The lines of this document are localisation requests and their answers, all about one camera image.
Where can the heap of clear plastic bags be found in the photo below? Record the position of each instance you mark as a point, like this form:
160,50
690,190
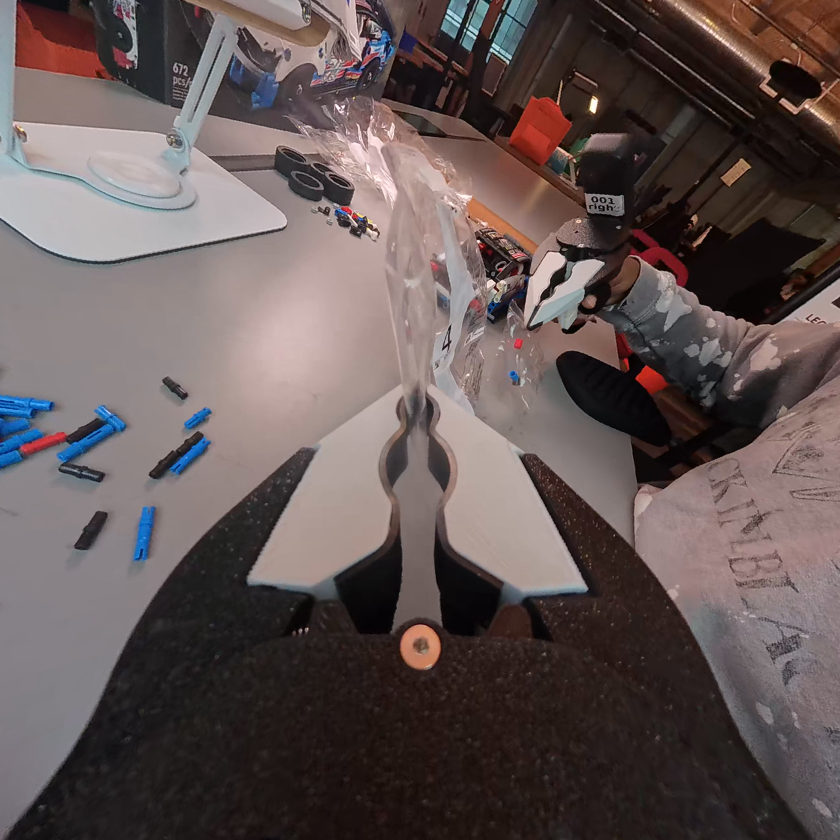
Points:
354,124

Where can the partly built toy car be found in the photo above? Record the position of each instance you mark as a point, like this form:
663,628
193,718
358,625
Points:
502,262

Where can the toy set box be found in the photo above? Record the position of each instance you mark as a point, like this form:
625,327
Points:
315,59

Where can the pile of small toy pins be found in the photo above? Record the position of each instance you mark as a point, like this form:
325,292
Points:
85,439

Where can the orange textured object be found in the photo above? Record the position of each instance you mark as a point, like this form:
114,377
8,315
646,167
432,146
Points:
56,43

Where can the person's right hand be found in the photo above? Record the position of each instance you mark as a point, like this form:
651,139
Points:
613,289

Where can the heap of small coloured parts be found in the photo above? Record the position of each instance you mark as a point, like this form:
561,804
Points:
351,220

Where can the person's grey sweatshirt torso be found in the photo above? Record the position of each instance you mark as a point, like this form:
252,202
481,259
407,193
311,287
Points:
754,590

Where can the black chair armrest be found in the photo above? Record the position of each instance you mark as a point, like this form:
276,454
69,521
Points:
610,394

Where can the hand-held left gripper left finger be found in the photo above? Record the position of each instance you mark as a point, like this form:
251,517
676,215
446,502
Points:
328,518

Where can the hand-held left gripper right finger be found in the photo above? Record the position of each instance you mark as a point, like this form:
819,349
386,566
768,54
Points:
512,525

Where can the white book stand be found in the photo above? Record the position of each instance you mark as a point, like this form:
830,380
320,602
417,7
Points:
131,203

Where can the white sign with black rectangle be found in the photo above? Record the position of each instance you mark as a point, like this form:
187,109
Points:
817,305

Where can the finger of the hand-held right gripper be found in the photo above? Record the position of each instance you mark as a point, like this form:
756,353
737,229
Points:
569,289
546,275

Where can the clear numbered plastic bag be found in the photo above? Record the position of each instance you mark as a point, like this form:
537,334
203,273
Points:
410,275

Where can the person's right forearm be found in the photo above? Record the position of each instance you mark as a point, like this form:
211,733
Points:
709,341

